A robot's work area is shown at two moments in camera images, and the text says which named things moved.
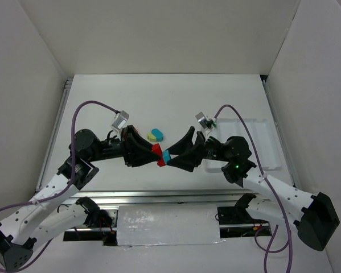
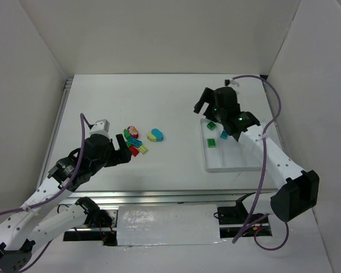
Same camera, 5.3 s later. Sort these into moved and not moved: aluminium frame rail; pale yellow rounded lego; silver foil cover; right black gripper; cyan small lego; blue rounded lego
Moved: right black gripper; cyan small lego
Not moved: pale yellow rounded lego; blue rounded lego; aluminium frame rail; silver foil cover
